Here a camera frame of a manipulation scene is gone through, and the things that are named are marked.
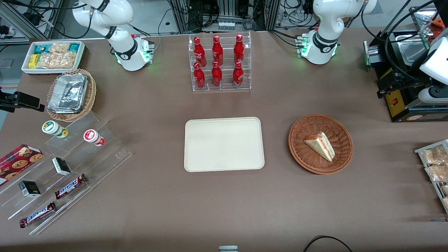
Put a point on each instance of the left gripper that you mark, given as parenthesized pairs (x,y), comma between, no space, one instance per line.
(408,77)

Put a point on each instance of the triangle sandwich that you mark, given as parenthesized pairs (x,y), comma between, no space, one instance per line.
(320,146)

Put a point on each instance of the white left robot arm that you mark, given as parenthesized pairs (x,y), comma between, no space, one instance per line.
(327,21)

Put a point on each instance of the light tan wicker basket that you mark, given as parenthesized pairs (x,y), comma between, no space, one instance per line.
(91,94)

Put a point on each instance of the grey metal tray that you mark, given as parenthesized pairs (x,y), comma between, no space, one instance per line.
(420,151)

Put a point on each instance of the steel shelf tray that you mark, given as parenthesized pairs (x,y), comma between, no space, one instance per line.
(420,14)

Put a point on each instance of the brown round wicker basket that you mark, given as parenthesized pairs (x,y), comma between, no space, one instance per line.
(308,157)

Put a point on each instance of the cream plastic serving tray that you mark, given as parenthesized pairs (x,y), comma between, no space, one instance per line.
(224,145)

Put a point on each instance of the black sealing machine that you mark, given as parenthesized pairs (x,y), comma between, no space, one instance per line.
(395,105)

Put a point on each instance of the green lid yogurt cup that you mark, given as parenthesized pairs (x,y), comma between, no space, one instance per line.
(52,128)

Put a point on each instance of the yellow snack packet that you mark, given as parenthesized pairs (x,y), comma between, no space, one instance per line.
(33,61)

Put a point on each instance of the stack of foil trays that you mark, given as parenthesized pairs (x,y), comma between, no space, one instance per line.
(68,92)

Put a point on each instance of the steel pan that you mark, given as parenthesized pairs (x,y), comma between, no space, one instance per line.
(411,49)

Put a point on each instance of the clear cracker bag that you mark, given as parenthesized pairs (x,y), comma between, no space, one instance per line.
(68,60)
(49,61)
(59,47)

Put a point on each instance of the teal snack packet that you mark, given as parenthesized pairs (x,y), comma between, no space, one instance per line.
(74,47)
(41,49)

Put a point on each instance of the red tartan cookie box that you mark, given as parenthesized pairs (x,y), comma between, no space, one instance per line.
(15,164)

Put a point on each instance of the white rectangular snack container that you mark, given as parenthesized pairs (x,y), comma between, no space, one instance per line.
(81,57)

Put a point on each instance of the small black carton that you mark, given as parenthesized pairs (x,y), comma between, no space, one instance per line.
(29,189)
(61,166)

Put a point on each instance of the red lid yogurt cup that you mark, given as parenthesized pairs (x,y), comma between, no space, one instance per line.
(92,137)

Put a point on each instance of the clear nut snack bag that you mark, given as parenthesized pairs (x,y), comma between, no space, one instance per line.
(446,203)
(434,155)
(437,173)
(445,189)

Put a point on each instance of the orange packet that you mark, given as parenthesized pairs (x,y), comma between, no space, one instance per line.
(440,23)

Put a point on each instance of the Snickers chocolate bar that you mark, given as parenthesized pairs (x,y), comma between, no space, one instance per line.
(37,214)
(70,186)

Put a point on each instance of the clear acrylic step stand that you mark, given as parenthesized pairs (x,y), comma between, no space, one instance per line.
(108,154)

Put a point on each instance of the red cola bottle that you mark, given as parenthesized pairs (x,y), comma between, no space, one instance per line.
(238,77)
(217,77)
(217,52)
(199,78)
(200,54)
(239,50)

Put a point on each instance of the clear acrylic bottle rack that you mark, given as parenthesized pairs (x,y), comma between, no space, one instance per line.
(227,45)

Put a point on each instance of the white socket strip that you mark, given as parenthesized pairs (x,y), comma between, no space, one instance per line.
(226,25)

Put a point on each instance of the small grey device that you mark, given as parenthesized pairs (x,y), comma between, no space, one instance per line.
(228,249)

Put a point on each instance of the aluminium frame structure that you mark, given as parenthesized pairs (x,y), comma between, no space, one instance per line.
(21,21)

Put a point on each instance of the aluminium frame rack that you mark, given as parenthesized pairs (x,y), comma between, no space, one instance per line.
(182,17)

